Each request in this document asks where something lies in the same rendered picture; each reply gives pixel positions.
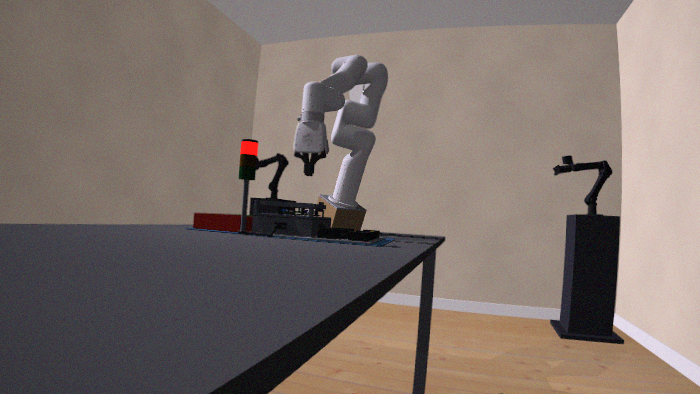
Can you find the red open-top bin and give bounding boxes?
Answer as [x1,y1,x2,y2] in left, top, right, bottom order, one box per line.
[193,213,252,232]

